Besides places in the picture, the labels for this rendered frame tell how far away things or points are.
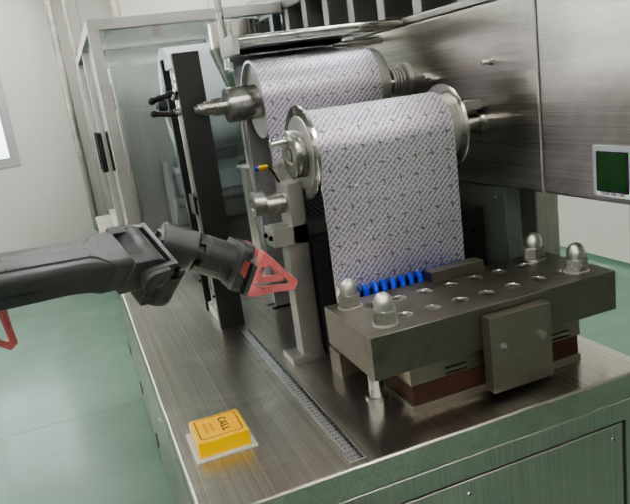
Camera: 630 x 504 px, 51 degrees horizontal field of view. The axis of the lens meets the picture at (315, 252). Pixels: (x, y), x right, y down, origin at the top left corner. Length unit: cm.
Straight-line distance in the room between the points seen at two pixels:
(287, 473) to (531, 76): 67
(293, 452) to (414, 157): 48
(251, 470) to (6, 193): 580
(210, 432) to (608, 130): 66
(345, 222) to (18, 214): 566
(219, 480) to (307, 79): 72
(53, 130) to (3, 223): 95
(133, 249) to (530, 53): 64
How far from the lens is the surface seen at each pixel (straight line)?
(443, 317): 89
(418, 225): 107
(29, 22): 654
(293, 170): 102
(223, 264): 93
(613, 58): 95
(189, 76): 127
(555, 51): 103
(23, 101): 649
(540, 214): 138
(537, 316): 95
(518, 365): 96
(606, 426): 106
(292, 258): 108
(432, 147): 107
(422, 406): 93
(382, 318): 87
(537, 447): 98
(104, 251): 84
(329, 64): 127
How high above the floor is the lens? 135
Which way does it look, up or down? 14 degrees down
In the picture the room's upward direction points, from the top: 8 degrees counter-clockwise
